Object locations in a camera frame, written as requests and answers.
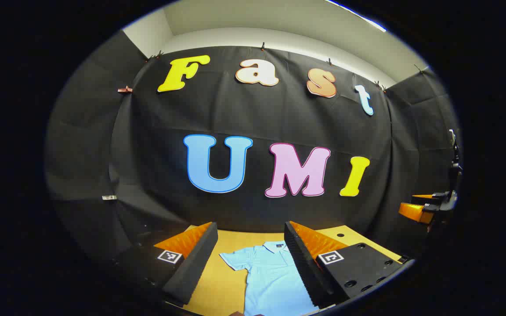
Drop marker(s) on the black backdrop cloth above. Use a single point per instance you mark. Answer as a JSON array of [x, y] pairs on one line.
[[235, 109]]

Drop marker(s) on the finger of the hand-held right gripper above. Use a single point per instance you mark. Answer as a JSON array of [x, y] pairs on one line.
[[424, 196], [411, 212]]

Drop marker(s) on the small white tag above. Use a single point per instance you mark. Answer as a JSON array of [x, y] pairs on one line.
[[109, 197]]

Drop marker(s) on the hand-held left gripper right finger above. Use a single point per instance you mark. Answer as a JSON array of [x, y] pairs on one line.
[[305, 267]]

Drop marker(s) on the light blue T-shirt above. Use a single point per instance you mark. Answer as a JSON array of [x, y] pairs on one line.
[[270, 281]]

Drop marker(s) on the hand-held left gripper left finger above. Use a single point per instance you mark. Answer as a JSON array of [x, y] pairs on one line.
[[193, 267]]

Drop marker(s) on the red cloth clip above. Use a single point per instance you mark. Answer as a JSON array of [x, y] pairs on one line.
[[124, 90]]

